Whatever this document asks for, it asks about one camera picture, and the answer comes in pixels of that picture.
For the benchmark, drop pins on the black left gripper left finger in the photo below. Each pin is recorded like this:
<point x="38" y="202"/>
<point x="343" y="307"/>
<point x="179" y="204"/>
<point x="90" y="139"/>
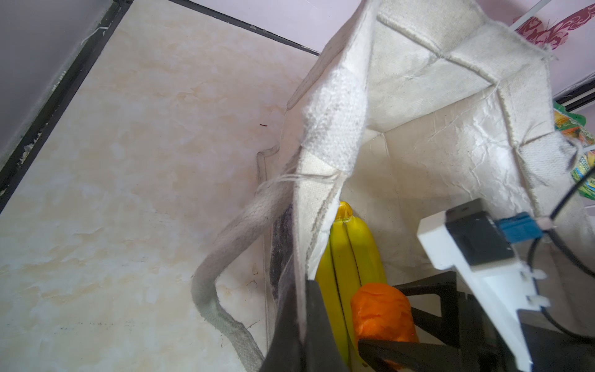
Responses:
<point x="286" y="350"/>

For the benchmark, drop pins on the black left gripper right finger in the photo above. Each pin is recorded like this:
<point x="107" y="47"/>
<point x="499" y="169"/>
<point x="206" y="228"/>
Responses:
<point x="321" y="351"/>

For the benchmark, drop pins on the orange fruit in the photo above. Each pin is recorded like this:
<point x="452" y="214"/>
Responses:
<point x="382" y="312"/>

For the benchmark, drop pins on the yellow banana bunch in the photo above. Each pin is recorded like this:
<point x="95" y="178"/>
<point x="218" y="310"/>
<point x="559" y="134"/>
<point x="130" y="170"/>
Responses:
<point x="351" y="260"/>

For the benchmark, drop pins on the cream canvas grocery bag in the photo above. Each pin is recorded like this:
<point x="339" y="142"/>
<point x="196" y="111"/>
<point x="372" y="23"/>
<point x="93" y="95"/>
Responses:
<point x="412" y="108"/>

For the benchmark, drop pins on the lower yellow green candy bag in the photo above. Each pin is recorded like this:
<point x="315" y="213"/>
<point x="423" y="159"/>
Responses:
<point x="574" y="128"/>

